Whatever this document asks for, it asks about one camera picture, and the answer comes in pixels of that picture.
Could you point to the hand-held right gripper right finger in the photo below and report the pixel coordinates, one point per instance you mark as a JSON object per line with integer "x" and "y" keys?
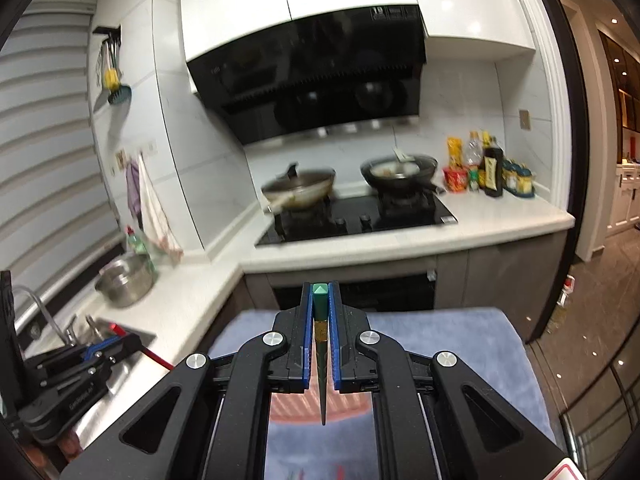
{"x": 336, "y": 360}

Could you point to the yellow hanging brush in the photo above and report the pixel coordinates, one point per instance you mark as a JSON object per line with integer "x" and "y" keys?
{"x": 111, "y": 79}

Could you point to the teal condiment jar set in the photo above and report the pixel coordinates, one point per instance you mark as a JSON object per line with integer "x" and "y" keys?
{"x": 520, "y": 177}

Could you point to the grey base cabinet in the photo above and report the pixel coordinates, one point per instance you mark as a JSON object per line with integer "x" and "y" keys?
{"x": 500, "y": 270}

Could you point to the wok with glass lid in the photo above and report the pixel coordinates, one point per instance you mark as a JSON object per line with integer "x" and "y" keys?
{"x": 300, "y": 187}

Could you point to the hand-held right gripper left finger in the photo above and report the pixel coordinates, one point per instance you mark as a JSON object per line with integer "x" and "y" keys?
{"x": 302, "y": 360}

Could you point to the black frying pan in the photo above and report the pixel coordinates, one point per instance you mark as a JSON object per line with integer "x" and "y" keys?
{"x": 400, "y": 175}

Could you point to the pink perforated utensil basket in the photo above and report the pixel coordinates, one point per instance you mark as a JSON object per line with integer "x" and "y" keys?
{"x": 295, "y": 407}

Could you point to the black wall hook rack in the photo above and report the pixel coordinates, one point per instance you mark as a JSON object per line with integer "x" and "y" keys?
{"x": 107, "y": 31}

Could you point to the white window blind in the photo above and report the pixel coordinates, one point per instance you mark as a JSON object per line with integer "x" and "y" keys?
{"x": 45, "y": 135}

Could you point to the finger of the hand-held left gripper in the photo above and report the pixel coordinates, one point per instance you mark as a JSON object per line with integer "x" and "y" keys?
{"x": 127, "y": 347}
{"x": 100, "y": 351}

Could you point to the small green-capped jar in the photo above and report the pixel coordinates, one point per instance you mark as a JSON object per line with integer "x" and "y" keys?
{"x": 473, "y": 182}

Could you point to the white hanging cloth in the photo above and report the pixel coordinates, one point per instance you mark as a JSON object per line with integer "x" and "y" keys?
{"x": 152, "y": 210}

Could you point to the stainless steel sink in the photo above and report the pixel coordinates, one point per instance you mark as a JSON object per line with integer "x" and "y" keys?
{"x": 135, "y": 360}

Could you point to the person's left hand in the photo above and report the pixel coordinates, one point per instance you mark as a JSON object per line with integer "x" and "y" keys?
{"x": 60, "y": 447}

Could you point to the yellow seasoning packet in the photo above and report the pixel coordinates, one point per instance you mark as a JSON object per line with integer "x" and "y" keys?
{"x": 455, "y": 152}

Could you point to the black glass gas stove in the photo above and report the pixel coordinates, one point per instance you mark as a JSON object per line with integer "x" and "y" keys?
{"x": 350, "y": 220}

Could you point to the chrome faucet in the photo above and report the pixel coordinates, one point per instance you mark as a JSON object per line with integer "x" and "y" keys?
{"x": 30, "y": 300}

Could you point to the green dish soap bottle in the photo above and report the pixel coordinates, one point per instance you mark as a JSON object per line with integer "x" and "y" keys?
{"x": 136, "y": 245}

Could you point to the green slotted turner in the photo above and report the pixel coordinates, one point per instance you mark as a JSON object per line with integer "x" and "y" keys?
{"x": 120, "y": 96}

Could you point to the brown wall outlet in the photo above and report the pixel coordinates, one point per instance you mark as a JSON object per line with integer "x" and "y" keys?
{"x": 524, "y": 120}

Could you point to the built-in black appliance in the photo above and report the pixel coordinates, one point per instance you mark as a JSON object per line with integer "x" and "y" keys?
{"x": 375, "y": 292}

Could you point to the purple hanging cloth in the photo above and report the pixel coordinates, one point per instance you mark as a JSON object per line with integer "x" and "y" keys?
{"x": 132, "y": 185}

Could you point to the dark soy sauce bottle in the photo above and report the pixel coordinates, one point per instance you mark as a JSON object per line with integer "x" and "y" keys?
{"x": 493, "y": 175}

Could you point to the red instant noodle cup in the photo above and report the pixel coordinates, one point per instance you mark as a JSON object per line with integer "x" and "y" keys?
{"x": 456, "y": 180}

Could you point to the blue-grey plush mat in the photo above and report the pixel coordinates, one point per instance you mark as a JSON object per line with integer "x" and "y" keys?
{"x": 450, "y": 330}

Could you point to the clear oil jug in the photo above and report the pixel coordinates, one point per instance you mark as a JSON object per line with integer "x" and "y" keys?
{"x": 566, "y": 292}

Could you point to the green patterned chopstick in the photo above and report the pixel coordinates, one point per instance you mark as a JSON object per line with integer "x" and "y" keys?
{"x": 320, "y": 310}

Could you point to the stainless steel pot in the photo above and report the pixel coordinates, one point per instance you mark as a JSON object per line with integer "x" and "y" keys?
{"x": 125, "y": 285}

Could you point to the black door frame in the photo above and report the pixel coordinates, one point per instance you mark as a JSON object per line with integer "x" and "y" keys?
{"x": 575, "y": 135}

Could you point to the black range hood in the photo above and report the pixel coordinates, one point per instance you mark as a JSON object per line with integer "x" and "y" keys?
{"x": 310, "y": 60}

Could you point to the clear plastic bottle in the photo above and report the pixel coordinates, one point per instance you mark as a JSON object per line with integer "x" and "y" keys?
{"x": 473, "y": 152}

